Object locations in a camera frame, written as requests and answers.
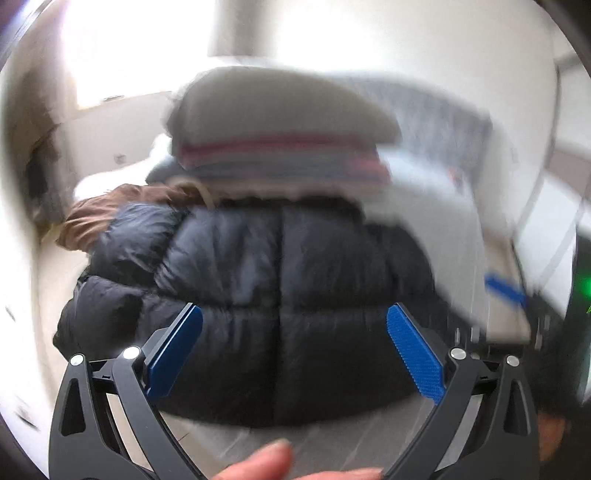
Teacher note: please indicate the large grey pillow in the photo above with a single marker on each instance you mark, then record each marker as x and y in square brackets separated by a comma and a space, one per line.
[277, 106]

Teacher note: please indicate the bed with grey checked sheet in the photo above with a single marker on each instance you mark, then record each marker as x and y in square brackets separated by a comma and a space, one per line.
[438, 207]

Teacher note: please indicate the bright window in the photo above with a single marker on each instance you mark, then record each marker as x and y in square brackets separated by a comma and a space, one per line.
[138, 46]

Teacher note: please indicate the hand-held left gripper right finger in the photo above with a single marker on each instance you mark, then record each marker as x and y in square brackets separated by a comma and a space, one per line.
[415, 355]

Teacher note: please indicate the black puffer jacket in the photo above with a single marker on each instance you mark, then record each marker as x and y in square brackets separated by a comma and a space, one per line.
[277, 277]

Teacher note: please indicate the grey padded headboard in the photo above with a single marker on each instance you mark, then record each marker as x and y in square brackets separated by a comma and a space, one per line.
[438, 115]

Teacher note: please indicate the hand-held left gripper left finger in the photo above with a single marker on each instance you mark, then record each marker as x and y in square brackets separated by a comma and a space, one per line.
[178, 350]

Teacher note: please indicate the brown fur-trimmed coat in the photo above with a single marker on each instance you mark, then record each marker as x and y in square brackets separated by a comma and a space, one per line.
[92, 217]

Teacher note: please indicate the person's left hand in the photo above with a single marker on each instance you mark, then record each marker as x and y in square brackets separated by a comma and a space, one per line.
[268, 464]

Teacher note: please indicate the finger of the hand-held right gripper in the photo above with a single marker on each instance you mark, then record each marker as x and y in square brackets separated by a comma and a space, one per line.
[505, 290]

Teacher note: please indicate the grey-blue folded blanket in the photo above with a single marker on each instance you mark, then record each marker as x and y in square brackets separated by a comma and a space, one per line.
[277, 170]

